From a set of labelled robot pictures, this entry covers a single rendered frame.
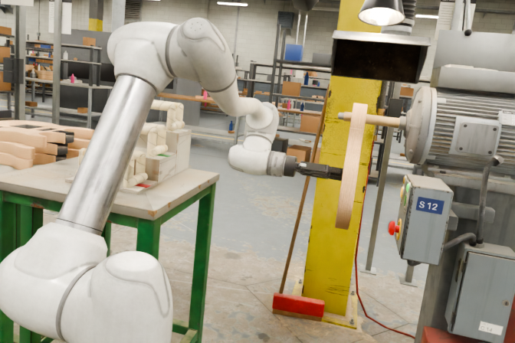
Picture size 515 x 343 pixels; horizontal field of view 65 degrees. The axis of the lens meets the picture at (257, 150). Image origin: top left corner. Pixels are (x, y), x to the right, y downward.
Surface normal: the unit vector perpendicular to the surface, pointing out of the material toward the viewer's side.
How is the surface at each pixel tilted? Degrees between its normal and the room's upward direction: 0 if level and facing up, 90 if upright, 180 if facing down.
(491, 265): 90
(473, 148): 90
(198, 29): 53
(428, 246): 90
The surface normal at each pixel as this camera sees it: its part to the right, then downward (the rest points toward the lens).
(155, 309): 0.79, -0.07
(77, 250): 0.56, -0.44
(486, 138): -0.24, 0.14
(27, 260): -0.26, -0.47
